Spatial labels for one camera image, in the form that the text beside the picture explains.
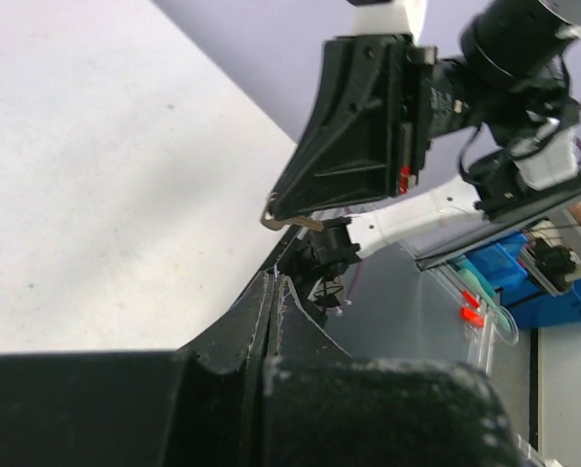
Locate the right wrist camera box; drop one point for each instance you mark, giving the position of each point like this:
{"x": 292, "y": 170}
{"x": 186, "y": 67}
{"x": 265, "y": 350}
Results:
{"x": 388, "y": 17}

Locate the blue storage bins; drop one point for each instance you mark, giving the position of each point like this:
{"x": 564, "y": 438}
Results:
{"x": 533, "y": 275}

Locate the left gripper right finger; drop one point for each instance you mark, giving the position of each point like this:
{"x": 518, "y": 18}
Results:
{"x": 322, "y": 407}

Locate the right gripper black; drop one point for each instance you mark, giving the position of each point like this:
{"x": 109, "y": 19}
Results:
{"x": 368, "y": 132}

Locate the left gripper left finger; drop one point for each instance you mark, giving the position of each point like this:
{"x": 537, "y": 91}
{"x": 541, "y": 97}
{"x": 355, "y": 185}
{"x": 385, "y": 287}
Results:
{"x": 198, "y": 405}

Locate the silver key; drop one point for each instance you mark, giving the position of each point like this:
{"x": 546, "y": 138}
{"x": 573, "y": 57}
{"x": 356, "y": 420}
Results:
{"x": 269, "y": 222}

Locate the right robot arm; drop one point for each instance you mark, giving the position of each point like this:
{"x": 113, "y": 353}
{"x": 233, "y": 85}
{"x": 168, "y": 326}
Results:
{"x": 502, "y": 138}

